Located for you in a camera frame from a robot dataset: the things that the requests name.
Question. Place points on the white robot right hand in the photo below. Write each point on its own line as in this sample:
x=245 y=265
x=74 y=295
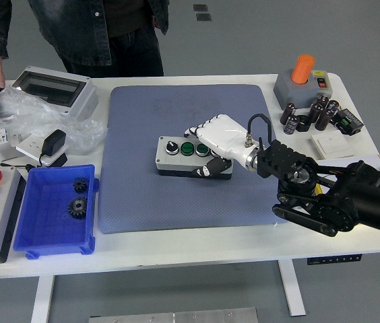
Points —
x=223 y=134

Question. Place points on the grey four-button control box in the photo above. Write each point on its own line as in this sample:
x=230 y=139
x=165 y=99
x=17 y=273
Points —
x=163 y=158

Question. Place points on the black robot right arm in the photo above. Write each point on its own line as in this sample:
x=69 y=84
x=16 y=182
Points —
x=372 y=198

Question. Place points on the grey five-button control box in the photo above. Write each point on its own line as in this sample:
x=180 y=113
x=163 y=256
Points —
x=4 y=202

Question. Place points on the clear plastic bag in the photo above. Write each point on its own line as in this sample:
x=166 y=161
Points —
x=25 y=111

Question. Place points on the black capacitor with silver print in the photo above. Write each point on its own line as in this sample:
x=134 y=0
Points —
x=291 y=125

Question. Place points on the person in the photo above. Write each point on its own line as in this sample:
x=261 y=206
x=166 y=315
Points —
x=75 y=33

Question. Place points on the black power adapter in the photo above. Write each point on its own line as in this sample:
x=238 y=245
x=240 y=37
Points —
x=54 y=141

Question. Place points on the orange cylinder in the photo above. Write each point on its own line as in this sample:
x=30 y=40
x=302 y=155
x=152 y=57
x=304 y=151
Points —
x=302 y=69

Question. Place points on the grey-blue table mat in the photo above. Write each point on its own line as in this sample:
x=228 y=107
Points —
x=143 y=202

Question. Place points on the white and yellow box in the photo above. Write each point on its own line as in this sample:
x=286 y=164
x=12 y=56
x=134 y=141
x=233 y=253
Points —
x=338 y=160

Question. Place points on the dark floor plate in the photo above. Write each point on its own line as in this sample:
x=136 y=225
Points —
x=200 y=7
x=203 y=17

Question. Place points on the black module with green terminals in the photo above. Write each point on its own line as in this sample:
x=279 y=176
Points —
x=348 y=121

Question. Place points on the small black gear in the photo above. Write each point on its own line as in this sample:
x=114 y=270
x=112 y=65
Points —
x=79 y=185

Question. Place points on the large black gear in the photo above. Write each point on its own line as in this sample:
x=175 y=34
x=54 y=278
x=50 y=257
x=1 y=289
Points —
x=77 y=208

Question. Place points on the black table control panel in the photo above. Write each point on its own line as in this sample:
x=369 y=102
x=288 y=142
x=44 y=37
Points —
x=335 y=259

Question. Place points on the white table leg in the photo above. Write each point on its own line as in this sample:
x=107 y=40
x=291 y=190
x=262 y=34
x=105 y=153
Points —
x=41 y=299
x=292 y=289

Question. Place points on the blue plastic bin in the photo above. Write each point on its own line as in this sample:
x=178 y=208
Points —
x=48 y=228

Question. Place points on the grey metal plate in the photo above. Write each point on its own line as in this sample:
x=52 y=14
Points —
x=176 y=316

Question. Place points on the grey switch box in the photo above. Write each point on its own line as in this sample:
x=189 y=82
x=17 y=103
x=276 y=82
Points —
x=286 y=91

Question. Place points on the white wall socket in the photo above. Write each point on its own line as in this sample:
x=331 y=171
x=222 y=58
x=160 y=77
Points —
x=30 y=146

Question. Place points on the grey enclosure with clear lid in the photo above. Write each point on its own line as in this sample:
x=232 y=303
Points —
x=82 y=101

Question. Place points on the white wall switch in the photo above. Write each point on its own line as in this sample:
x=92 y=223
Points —
x=331 y=144

